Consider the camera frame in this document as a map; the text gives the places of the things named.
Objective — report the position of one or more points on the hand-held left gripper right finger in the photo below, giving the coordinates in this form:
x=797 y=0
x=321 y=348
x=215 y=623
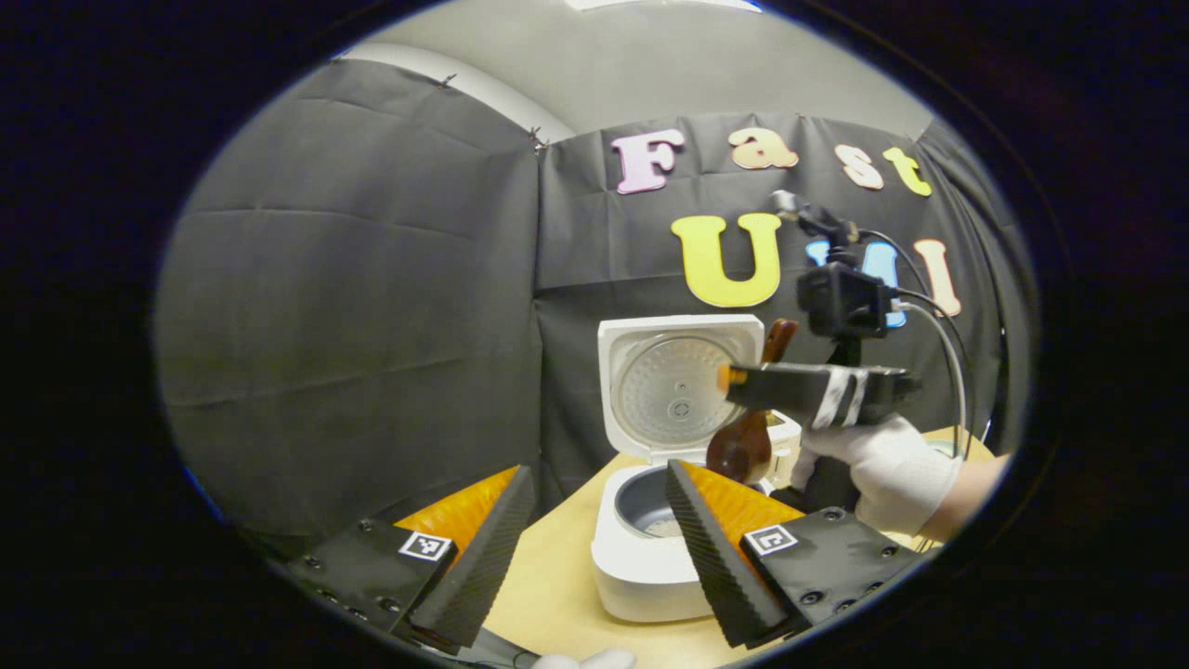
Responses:
x=715 y=567

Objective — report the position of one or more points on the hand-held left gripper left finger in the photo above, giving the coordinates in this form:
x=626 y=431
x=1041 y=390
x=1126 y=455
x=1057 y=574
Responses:
x=478 y=567

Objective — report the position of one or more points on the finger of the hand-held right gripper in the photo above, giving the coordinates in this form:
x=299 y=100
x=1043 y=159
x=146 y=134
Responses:
x=780 y=388

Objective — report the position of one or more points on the white rice heap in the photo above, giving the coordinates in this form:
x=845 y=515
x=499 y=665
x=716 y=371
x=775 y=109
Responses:
x=667 y=528

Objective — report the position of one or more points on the brown wooden spoon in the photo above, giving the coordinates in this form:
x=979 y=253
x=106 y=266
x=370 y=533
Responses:
x=743 y=451

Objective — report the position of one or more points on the white rice cooker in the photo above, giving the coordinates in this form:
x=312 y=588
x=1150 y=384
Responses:
x=641 y=576

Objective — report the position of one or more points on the black backdrop cloth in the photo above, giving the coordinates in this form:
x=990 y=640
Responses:
x=353 y=325

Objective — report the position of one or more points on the large ceiling light panel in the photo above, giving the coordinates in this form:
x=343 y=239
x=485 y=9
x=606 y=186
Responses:
x=664 y=5

